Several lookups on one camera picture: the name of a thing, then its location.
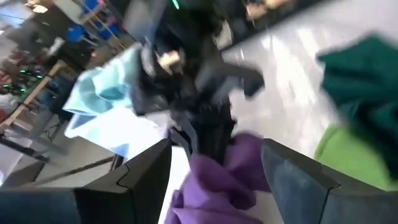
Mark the dark teal towel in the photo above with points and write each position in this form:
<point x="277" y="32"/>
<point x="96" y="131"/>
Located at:
<point x="363" y="84"/>

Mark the blue chair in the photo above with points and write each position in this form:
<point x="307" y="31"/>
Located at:
<point x="110" y="29"/>
<point x="76" y="32"/>

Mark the wooden bench frame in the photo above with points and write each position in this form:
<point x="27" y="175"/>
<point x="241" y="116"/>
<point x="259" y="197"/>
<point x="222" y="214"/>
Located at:
<point x="34" y="91"/>

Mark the light blue towel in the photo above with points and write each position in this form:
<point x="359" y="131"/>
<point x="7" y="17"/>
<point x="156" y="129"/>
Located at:
<point x="102" y="102"/>

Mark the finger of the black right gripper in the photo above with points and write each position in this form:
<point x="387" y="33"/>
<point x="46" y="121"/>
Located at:
<point x="236" y="76"/>
<point x="211" y="133"/>

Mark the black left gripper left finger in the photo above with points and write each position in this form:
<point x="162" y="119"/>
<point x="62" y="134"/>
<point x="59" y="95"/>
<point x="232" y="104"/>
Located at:
<point x="136" y="186"/>

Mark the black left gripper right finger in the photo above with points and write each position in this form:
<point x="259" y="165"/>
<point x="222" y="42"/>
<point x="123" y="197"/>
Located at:
<point x="311" y="193"/>

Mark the purple towel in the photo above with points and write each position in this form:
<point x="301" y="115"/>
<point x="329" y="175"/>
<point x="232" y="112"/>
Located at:
<point x="211" y="193"/>

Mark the person's hand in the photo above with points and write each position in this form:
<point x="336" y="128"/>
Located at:
<point x="256" y="11"/>

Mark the lime green towel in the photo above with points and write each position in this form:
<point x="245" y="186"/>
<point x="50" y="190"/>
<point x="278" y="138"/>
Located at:
<point x="348" y="158"/>

